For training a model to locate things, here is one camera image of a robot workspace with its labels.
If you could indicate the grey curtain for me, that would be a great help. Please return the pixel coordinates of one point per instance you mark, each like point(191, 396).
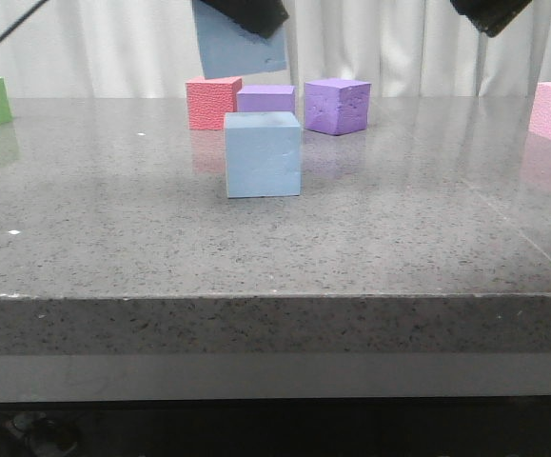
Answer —
point(148, 49)

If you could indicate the red foam cube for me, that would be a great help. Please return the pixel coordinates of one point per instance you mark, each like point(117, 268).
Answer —
point(209, 100)

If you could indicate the purple foam cube dented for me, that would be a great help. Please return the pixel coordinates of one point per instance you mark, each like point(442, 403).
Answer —
point(336, 106)

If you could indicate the light blue textured foam cube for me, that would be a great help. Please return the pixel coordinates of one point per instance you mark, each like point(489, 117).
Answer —
point(227, 49)

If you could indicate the purple foam cube smooth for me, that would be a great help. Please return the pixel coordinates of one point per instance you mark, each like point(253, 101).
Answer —
point(262, 98)

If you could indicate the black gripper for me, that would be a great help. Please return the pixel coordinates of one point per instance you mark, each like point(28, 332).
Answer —
point(261, 17)
point(490, 17)

